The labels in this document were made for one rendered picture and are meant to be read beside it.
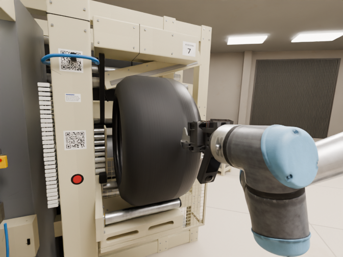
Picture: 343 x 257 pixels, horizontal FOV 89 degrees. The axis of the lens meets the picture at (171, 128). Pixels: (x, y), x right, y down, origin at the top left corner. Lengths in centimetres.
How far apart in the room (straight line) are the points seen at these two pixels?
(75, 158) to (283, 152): 69
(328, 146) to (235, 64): 853
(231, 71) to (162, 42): 787
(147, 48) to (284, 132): 90
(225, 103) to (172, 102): 814
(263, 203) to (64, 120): 67
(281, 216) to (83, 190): 70
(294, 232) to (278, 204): 5
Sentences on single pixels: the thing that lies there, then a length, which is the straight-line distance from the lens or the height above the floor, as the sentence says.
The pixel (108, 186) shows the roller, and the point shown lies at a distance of 106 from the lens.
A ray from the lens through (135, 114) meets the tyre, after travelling 60.
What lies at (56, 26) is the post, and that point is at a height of 162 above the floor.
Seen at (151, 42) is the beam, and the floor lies 170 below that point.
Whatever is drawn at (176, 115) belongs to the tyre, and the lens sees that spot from 63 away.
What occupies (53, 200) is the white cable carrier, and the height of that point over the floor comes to 98.
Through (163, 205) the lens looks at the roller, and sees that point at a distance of 86.
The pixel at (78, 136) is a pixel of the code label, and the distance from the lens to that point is 76.
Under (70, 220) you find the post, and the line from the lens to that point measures 90.
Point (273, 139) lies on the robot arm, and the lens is 30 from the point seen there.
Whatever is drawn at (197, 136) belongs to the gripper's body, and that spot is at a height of 129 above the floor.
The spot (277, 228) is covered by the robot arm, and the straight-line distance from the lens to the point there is 36.
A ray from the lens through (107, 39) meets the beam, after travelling 105.
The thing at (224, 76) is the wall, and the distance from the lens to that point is 884.
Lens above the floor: 138
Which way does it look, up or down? 9 degrees down
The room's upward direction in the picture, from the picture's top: 2 degrees clockwise
